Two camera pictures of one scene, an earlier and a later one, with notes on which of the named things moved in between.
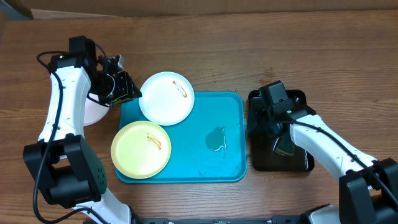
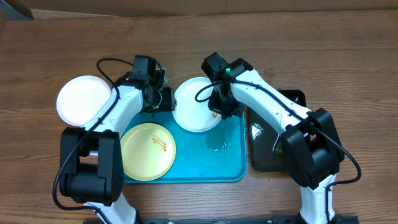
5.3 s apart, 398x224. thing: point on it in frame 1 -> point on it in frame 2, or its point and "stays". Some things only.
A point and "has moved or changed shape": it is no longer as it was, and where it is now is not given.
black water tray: [263, 141] stays
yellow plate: [141, 149] has moved or changed shape
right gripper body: [268, 127] -> [227, 107]
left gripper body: [114, 92] -> [163, 101]
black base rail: [275, 220] stays
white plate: [167, 98] has moved or changed shape
